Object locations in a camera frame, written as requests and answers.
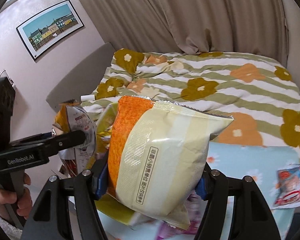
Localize yellow barbecue chip bag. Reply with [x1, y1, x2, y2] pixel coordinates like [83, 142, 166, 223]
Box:
[52, 100, 96, 177]

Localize orange cream chip bag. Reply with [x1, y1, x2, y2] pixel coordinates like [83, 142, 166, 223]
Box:
[108, 96, 233, 223]

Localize person's left hand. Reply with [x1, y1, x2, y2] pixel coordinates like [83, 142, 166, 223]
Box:
[0, 187, 33, 221]

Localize red white blue snack packet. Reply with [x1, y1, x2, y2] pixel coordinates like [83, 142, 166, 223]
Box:
[273, 164, 300, 209]

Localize green cardboard box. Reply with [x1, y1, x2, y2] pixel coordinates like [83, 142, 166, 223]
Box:
[87, 103, 139, 226]

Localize light blue floral cushion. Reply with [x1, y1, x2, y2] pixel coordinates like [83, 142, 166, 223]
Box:
[98, 142, 299, 239]

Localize magenta snack packet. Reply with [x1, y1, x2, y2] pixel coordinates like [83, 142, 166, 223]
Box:
[155, 191, 203, 239]

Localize grey headboard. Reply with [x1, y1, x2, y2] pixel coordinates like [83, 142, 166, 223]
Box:
[46, 43, 115, 112]

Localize floral striped duvet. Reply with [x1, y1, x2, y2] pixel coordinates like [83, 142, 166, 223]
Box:
[82, 48, 300, 160]

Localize framed city picture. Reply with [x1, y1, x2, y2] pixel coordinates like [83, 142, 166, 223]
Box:
[16, 0, 84, 61]

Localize beige curtain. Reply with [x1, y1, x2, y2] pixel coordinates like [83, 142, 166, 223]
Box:
[79, 0, 288, 64]

